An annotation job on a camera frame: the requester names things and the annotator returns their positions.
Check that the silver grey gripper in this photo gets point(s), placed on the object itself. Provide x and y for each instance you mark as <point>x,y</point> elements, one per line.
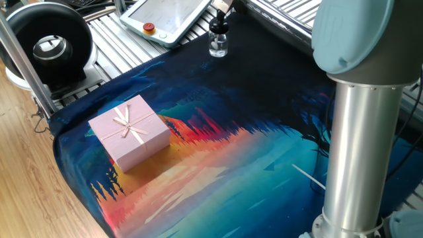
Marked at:
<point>223,5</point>

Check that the black knobbed jar lid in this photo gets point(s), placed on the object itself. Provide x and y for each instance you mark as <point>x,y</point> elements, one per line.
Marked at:
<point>218,28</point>

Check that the clear glass jar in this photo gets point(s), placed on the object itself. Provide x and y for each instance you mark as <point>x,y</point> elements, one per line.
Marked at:
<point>218,46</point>

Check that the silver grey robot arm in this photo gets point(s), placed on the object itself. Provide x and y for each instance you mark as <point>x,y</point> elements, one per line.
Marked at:
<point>360,148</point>

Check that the white teach pendant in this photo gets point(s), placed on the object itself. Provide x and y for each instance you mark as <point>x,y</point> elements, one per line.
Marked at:
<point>155,16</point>

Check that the colourful landscape printed mat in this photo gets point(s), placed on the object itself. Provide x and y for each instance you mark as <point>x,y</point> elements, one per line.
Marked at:
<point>231,148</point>

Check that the pink gift box with ribbon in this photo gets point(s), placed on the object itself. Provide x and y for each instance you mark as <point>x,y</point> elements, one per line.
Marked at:
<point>138,152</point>

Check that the white zip tie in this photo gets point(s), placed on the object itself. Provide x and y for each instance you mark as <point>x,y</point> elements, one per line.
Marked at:
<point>309,177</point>

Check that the black round blower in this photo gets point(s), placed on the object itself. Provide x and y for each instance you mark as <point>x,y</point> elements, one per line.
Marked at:
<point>26,33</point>

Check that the aluminium table edge rail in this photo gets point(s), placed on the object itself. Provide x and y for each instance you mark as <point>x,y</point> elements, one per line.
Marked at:
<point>281,16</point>

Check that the aluminium frame post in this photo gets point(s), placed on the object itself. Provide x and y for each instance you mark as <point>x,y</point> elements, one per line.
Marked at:
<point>25,66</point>

